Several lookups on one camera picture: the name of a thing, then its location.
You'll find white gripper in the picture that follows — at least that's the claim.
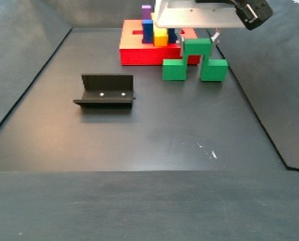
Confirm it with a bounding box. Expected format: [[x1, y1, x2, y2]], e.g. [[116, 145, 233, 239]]
[[155, 0, 244, 44]]

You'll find green bridge-shaped block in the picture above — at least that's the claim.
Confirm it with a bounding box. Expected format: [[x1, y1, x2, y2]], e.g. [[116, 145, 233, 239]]
[[161, 39, 228, 82]]

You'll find red base board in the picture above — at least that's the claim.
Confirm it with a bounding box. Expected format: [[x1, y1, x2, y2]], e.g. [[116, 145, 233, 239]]
[[117, 19, 203, 67]]

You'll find blue block far right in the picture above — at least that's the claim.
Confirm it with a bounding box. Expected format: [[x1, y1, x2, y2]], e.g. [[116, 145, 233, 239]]
[[167, 28, 177, 43]]

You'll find blue block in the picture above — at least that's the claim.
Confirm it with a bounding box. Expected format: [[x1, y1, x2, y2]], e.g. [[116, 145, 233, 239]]
[[141, 20, 153, 43], [167, 28, 177, 43]]

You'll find long yellow bar block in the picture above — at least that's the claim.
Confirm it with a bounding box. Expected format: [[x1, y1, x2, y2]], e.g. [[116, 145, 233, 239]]
[[151, 12, 169, 48]]

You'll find blue block far left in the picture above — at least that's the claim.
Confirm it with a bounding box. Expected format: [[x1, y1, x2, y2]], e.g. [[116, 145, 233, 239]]
[[141, 20, 153, 43]]

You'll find purple block near left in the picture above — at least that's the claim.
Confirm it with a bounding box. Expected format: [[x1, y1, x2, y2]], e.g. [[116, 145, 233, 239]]
[[140, 5, 152, 20]]

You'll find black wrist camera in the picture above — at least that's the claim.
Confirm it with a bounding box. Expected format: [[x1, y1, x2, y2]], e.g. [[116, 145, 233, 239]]
[[195, 0, 273, 30]]

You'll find black angle bracket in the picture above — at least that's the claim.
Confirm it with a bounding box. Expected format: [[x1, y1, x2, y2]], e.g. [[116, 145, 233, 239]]
[[73, 73, 135, 106]]

